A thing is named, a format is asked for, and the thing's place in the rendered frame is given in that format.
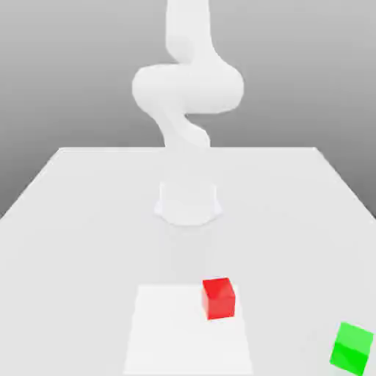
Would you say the small red cube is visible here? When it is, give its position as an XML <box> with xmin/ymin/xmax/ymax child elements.
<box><xmin>201</xmin><ymin>276</ymin><xmax>236</xmax><ymax>321</ymax></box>

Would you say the small green cube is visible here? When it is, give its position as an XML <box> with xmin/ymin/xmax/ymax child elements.
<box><xmin>329</xmin><ymin>321</ymin><xmax>375</xmax><ymax>376</ymax></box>

